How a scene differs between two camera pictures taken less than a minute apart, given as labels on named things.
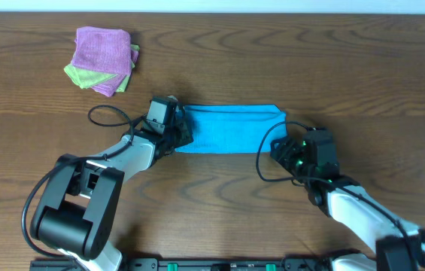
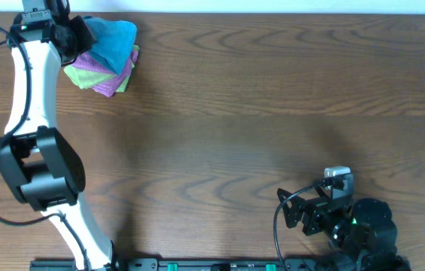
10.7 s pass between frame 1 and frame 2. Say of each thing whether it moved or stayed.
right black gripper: moved
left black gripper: moved
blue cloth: moved
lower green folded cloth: stayed
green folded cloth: stayed
